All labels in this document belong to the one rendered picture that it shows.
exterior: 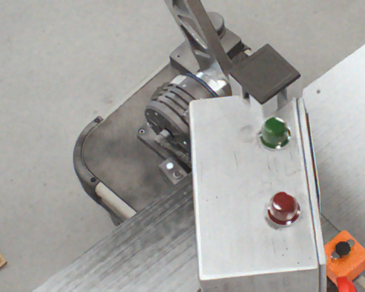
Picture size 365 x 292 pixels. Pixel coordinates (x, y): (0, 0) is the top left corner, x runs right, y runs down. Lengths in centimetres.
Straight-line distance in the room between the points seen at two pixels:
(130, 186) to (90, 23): 75
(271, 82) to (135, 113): 154
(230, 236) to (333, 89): 87
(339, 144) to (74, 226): 109
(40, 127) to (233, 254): 194
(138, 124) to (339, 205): 92
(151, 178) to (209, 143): 143
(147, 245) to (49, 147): 117
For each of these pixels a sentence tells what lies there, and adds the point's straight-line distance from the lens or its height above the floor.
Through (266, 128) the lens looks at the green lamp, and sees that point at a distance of 77.
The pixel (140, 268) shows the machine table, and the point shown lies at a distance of 146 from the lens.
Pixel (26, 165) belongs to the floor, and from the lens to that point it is 260.
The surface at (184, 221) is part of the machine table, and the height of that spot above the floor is 83.
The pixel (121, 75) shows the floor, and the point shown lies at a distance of 269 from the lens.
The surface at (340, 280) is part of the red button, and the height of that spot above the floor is 134.
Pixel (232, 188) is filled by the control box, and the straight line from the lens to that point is 77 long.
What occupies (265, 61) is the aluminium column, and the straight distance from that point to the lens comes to 80.
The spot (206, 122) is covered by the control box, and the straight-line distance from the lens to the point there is 80.
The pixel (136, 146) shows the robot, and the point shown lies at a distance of 227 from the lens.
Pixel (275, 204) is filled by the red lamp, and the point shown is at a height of 150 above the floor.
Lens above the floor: 215
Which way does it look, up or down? 57 degrees down
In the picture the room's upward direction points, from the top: 8 degrees counter-clockwise
